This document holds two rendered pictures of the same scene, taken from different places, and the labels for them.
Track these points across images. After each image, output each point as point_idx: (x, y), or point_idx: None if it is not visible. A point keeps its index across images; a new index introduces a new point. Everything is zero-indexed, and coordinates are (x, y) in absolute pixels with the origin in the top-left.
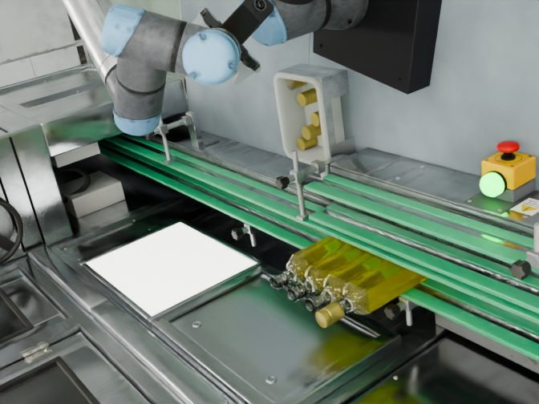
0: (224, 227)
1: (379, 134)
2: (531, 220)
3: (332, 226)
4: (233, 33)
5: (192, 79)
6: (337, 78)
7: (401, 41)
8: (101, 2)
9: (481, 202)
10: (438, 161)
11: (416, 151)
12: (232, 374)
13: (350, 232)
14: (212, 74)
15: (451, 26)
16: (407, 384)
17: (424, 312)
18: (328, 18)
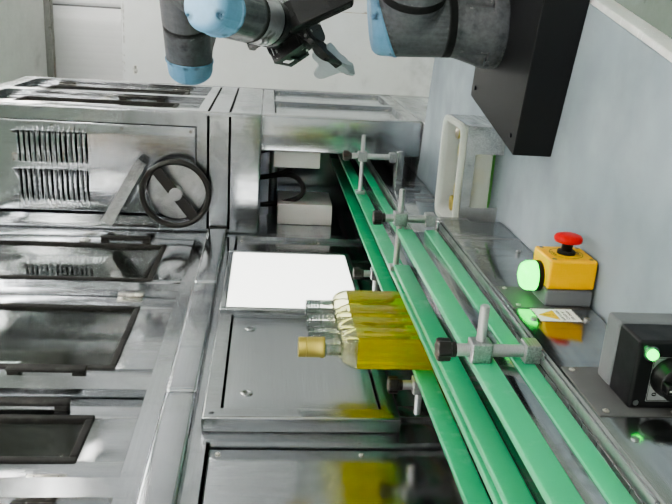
0: None
1: (511, 209)
2: (532, 323)
3: (400, 280)
4: (296, 11)
5: (427, 123)
6: (490, 133)
7: (518, 89)
8: None
9: (514, 293)
10: None
11: (528, 236)
12: (221, 372)
13: (406, 290)
14: (201, 19)
15: (576, 86)
16: (363, 465)
17: None
18: (453, 44)
